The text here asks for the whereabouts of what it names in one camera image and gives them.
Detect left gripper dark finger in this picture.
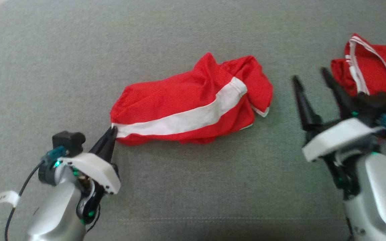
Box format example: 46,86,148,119
101,127,118,164
89,127,115,158

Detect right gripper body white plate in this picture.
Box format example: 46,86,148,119
302,118,383,198

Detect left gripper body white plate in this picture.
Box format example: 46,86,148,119
59,152,121,225

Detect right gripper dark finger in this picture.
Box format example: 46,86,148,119
320,68,358,119
292,76,322,131

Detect red jersey with white trim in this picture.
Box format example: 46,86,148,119
330,33,386,124

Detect red shorts with white stripe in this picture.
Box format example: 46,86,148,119
110,53,274,146

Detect grey sofa seat cushion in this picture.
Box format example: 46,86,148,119
0,0,386,241

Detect left cable white label tag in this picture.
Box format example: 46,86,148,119
0,190,21,208

